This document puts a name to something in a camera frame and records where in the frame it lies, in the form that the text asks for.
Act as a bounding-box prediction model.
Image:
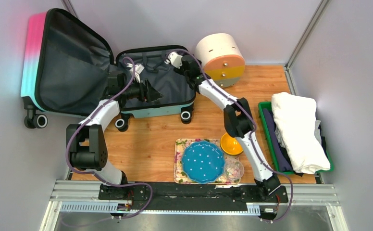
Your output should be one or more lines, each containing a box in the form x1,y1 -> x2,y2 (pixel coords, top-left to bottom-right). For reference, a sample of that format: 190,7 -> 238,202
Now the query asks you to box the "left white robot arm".
65,71 -> 163,200

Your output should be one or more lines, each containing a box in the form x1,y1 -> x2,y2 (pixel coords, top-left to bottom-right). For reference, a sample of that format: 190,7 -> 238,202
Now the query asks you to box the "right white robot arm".
174,55 -> 281,202

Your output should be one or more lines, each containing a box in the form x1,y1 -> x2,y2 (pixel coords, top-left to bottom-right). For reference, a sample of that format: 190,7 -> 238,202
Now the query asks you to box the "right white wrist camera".
164,51 -> 183,69

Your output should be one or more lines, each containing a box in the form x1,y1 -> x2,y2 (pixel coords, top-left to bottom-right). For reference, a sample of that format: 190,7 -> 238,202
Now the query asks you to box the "small clear glass bowl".
224,158 -> 244,180

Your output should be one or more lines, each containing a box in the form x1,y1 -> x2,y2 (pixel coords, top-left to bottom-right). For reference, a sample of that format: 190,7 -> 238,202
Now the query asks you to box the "aluminium frame rail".
40,180 -> 348,231

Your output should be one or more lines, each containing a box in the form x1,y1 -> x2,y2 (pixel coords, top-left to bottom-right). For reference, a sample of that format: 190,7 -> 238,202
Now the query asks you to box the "pink and teal kids suitcase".
21,8 -> 196,132

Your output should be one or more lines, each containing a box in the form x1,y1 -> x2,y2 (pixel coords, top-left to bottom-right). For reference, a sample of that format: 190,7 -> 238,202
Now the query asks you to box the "navy blue garment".
261,108 -> 294,174

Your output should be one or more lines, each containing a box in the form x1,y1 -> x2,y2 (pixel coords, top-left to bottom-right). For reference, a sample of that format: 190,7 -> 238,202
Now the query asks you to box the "orange bowl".
220,133 -> 244,156

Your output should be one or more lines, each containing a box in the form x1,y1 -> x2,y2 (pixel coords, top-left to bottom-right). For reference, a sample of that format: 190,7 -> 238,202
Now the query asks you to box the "floral rectangular tray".
174,138 -> 241,185

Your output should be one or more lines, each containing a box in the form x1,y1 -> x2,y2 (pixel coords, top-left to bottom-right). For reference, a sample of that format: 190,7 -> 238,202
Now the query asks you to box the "round pastel mini drawer cabinet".
194,33 -> 246,88

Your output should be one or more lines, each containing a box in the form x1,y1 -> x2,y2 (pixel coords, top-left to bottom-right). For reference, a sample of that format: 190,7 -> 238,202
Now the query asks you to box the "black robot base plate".
98,182 -> 289,215

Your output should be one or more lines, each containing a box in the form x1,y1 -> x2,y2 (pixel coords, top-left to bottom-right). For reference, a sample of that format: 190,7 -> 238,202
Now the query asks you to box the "blue polka dot plate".
181,141 -> 225,184

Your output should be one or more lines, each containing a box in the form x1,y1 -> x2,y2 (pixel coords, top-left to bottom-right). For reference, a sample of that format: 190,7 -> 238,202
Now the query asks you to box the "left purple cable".
64,56 -> 154,220

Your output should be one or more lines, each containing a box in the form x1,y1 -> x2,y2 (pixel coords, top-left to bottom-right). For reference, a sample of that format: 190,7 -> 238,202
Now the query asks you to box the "green plastic tray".
257,101 -> 335,176

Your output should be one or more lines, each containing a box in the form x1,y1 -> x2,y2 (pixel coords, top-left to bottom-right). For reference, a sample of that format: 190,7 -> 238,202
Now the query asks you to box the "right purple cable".
177,49 -> 294,223

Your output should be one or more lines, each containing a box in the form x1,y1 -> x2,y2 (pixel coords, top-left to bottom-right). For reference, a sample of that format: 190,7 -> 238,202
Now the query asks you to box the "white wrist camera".
164,51 -> 183,69
126,63 -> 145,83

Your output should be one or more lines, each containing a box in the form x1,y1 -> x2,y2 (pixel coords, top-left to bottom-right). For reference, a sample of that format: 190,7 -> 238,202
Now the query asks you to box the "white garment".
271,92 -> 331,174

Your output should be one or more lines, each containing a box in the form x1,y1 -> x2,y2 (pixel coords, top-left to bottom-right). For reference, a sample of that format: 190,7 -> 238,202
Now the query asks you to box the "grey garment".
274,119 -> 322,148

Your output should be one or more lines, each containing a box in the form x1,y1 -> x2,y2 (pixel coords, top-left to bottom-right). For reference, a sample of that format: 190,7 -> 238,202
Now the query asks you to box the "purple cable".
64,56 -> 154,220
177,49 -> 294,223

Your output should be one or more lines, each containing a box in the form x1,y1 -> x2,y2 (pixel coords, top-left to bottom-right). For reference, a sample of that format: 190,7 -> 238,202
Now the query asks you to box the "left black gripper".
121,77 -> 163,103

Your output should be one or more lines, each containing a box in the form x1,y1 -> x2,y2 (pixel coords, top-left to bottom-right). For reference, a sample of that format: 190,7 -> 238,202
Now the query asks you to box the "black garment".
316,125 -> 333,173

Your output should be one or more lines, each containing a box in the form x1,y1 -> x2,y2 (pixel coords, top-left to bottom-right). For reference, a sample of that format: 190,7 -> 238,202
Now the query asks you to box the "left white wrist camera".
126,63 -> 145,83

